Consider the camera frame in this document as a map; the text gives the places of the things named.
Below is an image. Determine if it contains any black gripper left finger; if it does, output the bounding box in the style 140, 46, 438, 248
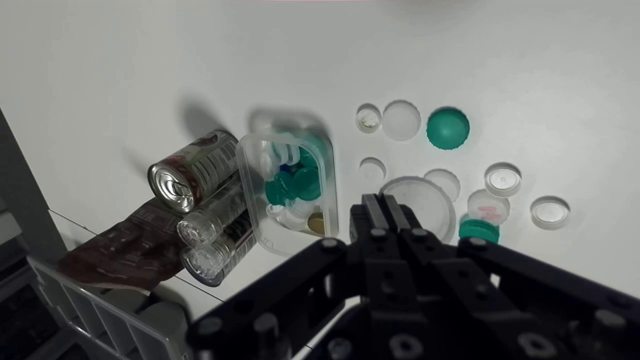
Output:
187, 194, 427, 360

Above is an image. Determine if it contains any labelled tin can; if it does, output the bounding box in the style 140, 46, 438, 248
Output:
146, 128, 241, 215

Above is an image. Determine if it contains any grey cutlery tray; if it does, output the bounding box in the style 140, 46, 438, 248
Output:
0, 255, 195, 360

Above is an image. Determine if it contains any clear plastic cap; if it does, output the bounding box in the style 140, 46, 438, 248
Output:
465, 187, 511, 225
482, 160, 524, 197

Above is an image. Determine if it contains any white bottle cap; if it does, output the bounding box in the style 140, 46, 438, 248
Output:
421, 166, 463, 202

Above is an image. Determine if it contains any small white cap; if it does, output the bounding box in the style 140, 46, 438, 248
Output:
353, 101, 383, 134

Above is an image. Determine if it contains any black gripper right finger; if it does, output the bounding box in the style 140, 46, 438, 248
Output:
385, 194, 640, 360

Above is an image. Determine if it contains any brown foil pouch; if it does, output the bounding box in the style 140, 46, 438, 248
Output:
55, 197, 187, 292

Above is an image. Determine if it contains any gold bottle cap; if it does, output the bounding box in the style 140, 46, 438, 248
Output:
306, 210, 328, 235

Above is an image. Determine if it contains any small glass jar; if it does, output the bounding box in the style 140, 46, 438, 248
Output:
179, 218, 257, 287
173, 176, 248, 248

